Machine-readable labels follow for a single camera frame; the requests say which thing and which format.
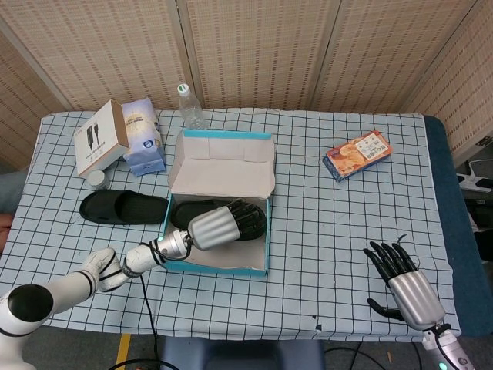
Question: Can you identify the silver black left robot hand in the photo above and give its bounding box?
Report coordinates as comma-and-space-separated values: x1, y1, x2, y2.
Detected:
187, 198, 267, 252

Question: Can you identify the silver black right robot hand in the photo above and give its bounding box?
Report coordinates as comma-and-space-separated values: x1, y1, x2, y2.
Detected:
363, 238, 448, 333

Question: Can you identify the black rubber slipper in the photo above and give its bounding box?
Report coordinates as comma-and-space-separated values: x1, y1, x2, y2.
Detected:
170, 199, 268, 242
79, 189, 171, 226

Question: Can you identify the teal cardboard shoe box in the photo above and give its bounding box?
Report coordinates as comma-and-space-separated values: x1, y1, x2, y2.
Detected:
159, 129, 276, 278

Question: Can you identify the orange snack package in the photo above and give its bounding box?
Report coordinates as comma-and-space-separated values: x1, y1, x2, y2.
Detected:
322, 129, 395, 183

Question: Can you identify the checkered pale blue tablecloth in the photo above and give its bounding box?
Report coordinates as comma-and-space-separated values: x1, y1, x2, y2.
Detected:
0, 109, 463, 345

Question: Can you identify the pale blue tissue pack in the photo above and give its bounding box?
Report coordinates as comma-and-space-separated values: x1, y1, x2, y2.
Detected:
122, 97, 168, 178

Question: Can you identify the clear plastic bottle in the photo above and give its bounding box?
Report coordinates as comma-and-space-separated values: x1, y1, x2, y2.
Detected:
176, 82, 206, 132

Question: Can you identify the dark blue chair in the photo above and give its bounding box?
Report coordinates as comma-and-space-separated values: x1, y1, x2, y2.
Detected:
159, 336, 325, 370

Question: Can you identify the bamboo folding screen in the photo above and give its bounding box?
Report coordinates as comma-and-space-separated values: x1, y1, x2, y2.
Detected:
0, 0, 493, 173

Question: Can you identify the person in jeans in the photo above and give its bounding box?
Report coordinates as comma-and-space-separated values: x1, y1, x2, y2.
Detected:
0, 167, 31, 256

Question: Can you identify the thin black cable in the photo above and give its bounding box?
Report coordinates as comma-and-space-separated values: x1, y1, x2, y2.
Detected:
322, 341, 427, 370

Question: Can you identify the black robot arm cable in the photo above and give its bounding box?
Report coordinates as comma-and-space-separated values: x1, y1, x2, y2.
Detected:
107, 234, 193, 370

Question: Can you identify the white cable product box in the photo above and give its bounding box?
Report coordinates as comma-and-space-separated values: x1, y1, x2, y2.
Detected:
74, 99, 131, 179

